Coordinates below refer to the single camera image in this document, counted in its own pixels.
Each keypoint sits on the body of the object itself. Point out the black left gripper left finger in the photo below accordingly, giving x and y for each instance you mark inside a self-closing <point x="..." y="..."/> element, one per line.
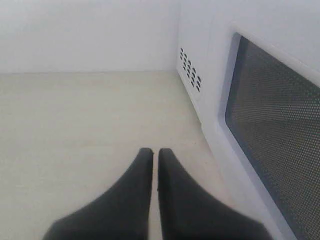
<point x="120" y="213"/>

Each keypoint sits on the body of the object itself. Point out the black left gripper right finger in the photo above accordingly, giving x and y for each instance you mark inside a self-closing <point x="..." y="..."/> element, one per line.
<point x="189" y="212"/>

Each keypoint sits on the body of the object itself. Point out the white microwave door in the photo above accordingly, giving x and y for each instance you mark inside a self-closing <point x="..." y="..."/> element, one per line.
<point x="261" y="116"/>

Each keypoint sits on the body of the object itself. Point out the white microwave oven body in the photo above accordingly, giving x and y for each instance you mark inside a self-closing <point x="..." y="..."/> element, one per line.
<point x="209" y="33"/>

